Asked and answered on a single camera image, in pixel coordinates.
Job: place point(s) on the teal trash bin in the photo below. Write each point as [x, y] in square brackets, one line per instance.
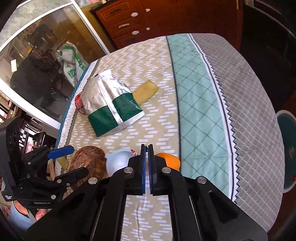
[286, 122]

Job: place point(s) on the patterned tablecloth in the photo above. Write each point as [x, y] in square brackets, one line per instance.
[210, 110]

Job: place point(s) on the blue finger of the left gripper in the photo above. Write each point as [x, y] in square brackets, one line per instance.
[60, 152]
[72, 177]

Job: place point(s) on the red soda can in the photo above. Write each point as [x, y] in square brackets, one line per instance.
[79, 104]

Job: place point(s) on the silver green foil bag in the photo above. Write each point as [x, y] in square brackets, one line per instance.
[109, 105]

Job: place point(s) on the wooden kitchen cabinets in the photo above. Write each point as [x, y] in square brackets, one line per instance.
[129, 22]

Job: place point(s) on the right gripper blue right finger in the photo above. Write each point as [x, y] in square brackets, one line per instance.
[152, 170]

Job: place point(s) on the light blue sleeve forearm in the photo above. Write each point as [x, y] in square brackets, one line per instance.
[19, 221]

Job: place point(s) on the silver round lid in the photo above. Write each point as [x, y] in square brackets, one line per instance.
[118, 159]

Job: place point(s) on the person's left hand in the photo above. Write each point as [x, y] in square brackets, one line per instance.
[39, 213]

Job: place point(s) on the glass sliding door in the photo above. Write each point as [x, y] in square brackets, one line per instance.
[31, 76]

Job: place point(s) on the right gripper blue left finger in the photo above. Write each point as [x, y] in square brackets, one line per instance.
[143, 151]

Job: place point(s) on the brown wicker bowl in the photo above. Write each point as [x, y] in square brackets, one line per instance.
[92, 158]

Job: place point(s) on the orange fruit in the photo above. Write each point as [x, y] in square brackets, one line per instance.
[171, 161]

